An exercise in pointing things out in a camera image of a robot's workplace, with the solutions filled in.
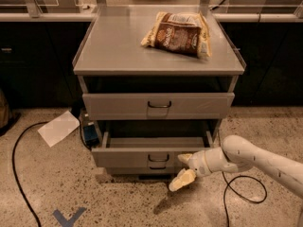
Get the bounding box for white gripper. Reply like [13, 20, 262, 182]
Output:
[169, 148, 253, 192]

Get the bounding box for grey drawer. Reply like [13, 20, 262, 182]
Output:
[83, 93, 235, 120]
[92, 131, 213, 171]

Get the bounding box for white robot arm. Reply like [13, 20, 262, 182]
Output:
[169, 135, 303, 198]

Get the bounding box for grey metal drawer cabinet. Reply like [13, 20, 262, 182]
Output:
[74, 5, 245, 175]

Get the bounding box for grey top drawer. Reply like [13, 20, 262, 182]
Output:
[83, 93, 235, 120]

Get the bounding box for blue tape floor marker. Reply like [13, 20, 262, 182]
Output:
[52, 206, 87, 227]

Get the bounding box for brown yellow snack bag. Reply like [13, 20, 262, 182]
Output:
[141, 11, 211, 59]

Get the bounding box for white paper sheet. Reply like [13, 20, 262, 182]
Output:
[38, 111, 80, 148]

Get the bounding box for black cable right floor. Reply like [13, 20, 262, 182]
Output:
[217, 132, 269, 227]

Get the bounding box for black cable floor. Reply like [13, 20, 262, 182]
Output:
[217, 132, 269, 227]
[11, 120, 49, 227]

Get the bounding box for black cable left floor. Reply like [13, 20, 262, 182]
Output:
[11, 120, 49, 227]

